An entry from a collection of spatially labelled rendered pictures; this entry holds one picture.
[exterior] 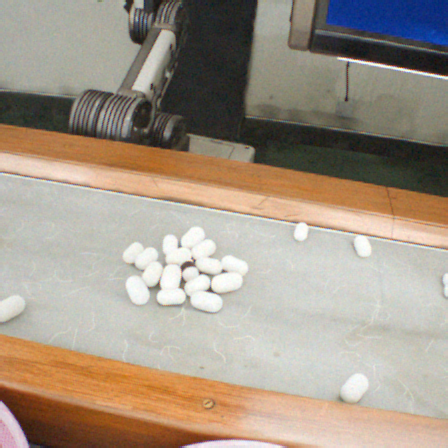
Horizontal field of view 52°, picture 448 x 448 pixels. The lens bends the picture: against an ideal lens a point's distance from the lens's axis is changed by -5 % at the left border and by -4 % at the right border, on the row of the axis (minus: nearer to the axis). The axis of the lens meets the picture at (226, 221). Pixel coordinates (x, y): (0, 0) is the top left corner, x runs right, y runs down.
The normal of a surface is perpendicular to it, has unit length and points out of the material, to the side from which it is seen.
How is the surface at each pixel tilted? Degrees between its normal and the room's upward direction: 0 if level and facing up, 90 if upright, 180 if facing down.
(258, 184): 0
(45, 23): 90
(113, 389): 0
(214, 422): 0
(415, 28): 58
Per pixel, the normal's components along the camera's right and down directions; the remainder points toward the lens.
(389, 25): -0.07, 0.04
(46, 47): -0.07, 0.57
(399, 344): 0.11, -0.81
